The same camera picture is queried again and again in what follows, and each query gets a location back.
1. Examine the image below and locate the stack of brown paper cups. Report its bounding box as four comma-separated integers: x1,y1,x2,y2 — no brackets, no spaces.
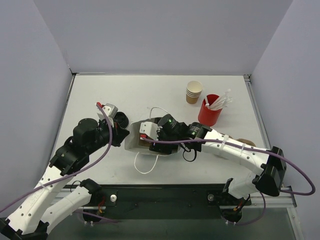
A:
185,80,203,105

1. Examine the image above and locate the red straw holder cup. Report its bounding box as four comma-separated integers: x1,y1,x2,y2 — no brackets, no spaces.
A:
197,94,222,127

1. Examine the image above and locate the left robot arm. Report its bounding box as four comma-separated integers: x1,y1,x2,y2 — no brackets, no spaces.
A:
0,118,130,240

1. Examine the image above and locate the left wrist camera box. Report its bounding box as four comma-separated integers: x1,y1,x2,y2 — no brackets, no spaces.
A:
96,102,118,122

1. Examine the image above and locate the brown pulp cup carrier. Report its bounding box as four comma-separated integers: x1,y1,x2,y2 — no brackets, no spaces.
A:
216,135,256,161

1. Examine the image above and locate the blue paper bag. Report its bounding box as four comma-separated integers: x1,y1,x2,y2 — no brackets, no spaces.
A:
124,106,182,175

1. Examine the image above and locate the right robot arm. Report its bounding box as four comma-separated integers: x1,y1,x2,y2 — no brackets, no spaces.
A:
140,114,287,204

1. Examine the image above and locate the stack of black lids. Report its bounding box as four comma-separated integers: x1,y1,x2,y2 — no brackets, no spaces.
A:
114,111,129,129

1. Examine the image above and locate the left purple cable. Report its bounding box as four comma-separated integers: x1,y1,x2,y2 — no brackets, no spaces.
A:
0,103,121,225

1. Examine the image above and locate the white straws bundle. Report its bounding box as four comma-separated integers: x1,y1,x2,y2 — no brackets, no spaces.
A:
204,88,233,111

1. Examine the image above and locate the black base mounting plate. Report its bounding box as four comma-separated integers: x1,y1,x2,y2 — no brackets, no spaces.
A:
84,184,252,221

